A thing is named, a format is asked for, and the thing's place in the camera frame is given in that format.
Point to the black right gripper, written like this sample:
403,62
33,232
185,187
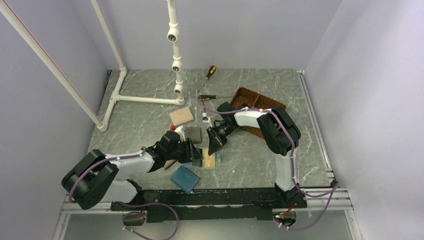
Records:
216,142

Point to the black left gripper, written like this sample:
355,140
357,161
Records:
190,153

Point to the gold VIP credit card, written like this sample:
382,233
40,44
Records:
208,161

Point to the green card holder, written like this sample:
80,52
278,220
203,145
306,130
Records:
197,164

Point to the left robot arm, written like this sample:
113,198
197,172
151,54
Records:
98,176

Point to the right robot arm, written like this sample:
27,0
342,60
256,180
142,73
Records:
279,131

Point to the grey card holder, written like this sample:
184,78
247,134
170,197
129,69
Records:
194,133

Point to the blue card holder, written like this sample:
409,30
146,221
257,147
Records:
185,179

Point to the beige card holder near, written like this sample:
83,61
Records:
168,164

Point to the beige card holder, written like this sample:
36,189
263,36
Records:
181,116
168,164

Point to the beige card holder far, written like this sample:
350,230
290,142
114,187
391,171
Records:
181,116

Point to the black yellow screwdriver near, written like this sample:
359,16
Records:
206,97

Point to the black yellow screwdriver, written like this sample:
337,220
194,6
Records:
206,97
210,72

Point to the black yellow screwdriver far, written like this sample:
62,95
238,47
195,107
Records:
210,72

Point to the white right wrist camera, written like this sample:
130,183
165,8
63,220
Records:
206,119

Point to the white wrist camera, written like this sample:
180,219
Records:
180,130
206,119

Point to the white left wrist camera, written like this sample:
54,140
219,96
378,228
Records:
180,130

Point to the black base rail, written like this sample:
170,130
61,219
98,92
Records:
213,204

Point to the white PVC pipe frame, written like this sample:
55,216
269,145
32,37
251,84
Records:
46,45

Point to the aluminium front rail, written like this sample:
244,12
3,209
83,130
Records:
97,206

